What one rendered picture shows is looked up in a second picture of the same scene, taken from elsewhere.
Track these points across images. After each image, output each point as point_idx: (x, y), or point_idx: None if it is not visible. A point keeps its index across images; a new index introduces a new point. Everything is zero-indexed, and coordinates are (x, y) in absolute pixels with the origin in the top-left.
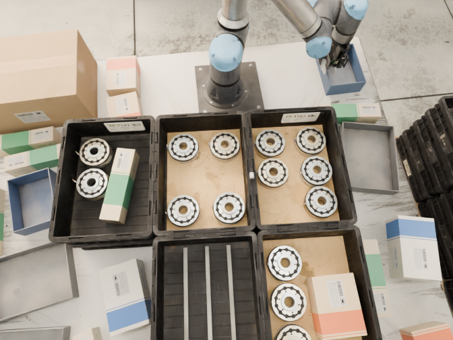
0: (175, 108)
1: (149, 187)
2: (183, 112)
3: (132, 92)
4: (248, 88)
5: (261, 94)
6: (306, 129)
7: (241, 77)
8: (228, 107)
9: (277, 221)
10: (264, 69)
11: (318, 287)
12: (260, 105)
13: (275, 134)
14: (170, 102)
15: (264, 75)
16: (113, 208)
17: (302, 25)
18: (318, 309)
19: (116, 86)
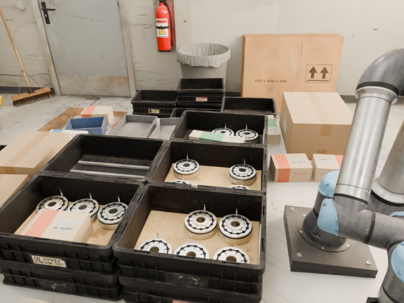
0: (302, 201)
1: (204, 140)
2: (297, 205)
3: (311, 166)
4: (327, 252)
5: (328, 277)
6: (246, 260)
7: (344, 248)
8: (297, 228)
9: (153, 222)
10: (372, 288)
11: (78, 215)
12: (302, 258)
13: (243, 230)
14: (311, 199)
15: (361, 286)
16: (198, 134)
17: (338, 175)
18: (62, 211)
19: (317, 159)
